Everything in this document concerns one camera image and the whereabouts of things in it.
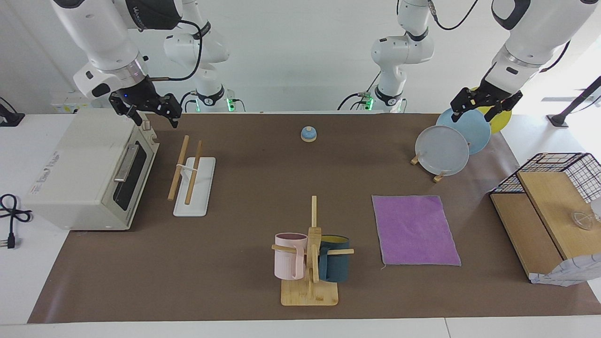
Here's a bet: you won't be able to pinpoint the purple and grey towel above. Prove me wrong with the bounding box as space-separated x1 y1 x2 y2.
372 195 462 267

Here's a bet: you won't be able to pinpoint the wooden plate rack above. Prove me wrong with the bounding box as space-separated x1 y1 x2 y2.
410 153 447 184

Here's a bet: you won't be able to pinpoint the white towel rack wooden rods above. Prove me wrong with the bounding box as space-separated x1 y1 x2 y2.
168 135 216 217

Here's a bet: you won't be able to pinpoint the yellow plate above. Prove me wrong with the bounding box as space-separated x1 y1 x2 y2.
470 86 513 134

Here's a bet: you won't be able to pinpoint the light blue plate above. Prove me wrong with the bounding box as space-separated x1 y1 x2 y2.
436 108 492 155

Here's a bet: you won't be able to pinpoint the grey plate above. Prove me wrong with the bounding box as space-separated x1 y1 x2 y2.
415 125 470 177

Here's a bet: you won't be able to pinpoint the beige toaster oven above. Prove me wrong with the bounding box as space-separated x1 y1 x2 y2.
23 109 160 231

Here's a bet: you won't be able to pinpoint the black stand leg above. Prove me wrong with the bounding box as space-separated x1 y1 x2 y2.
547 76 601 127

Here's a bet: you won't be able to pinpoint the wooden shelf unit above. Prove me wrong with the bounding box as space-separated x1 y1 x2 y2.
489 169 601 282

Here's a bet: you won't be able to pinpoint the clear glass dish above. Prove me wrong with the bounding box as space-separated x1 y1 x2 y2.
571 211 598 230

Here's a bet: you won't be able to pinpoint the brown table mat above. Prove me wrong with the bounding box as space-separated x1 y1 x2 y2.
27 113 601 324

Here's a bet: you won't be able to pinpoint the marble patterned sheet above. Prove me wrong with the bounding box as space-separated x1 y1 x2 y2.
530 253 601 287

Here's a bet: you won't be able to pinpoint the pink mug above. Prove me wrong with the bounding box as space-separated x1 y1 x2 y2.
274 233 308 281

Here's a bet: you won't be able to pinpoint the dark teal mug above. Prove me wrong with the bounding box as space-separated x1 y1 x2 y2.
318 235 351 283

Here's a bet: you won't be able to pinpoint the wooden mug tree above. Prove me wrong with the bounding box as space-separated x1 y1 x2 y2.
271 196 355 307

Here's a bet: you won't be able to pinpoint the black base cable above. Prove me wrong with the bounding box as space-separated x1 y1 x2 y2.
180 91 199 113
337 70 382 111

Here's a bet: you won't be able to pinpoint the white wall socket box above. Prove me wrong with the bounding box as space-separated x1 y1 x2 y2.
51 92 97 114

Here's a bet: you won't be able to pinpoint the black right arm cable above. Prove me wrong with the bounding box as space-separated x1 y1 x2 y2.
150 19 203 83

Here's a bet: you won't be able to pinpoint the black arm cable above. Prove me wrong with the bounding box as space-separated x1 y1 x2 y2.
428 0 571 74
150 19 203 83

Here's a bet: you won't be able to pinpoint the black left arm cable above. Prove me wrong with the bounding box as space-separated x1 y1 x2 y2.
428 0 571 74

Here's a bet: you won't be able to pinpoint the black wire basket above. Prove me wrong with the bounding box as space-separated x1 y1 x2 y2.
491 153 601 203

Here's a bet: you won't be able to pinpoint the black clamp mount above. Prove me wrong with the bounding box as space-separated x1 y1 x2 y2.
0 97 25 127

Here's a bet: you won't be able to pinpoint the black power cord with plug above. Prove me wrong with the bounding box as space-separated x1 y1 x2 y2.
0 194 32 249

